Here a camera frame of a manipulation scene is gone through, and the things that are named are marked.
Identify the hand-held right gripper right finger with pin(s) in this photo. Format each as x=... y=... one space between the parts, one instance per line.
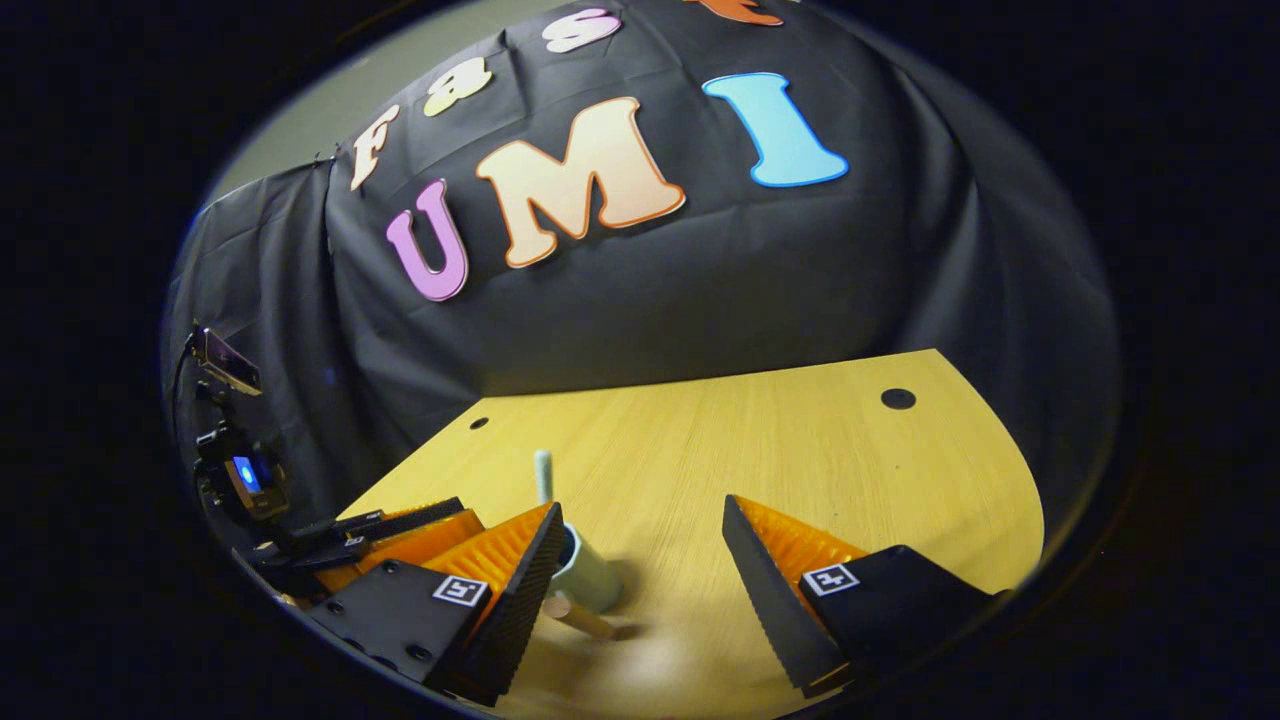
x=765 y=600

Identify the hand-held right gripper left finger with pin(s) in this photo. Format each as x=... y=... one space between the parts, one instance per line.
x=520 y=600

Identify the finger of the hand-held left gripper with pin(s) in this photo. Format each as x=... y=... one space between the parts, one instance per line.
x=390 y=520
x=420 y=545

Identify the pale green toothbrush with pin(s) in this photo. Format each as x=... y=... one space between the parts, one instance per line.
x=543 y=478

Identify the wooden desktop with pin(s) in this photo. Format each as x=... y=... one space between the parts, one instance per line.
x=800 y=460

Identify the black backdrop cloth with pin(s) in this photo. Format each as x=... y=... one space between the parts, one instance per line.
x=700 y=290

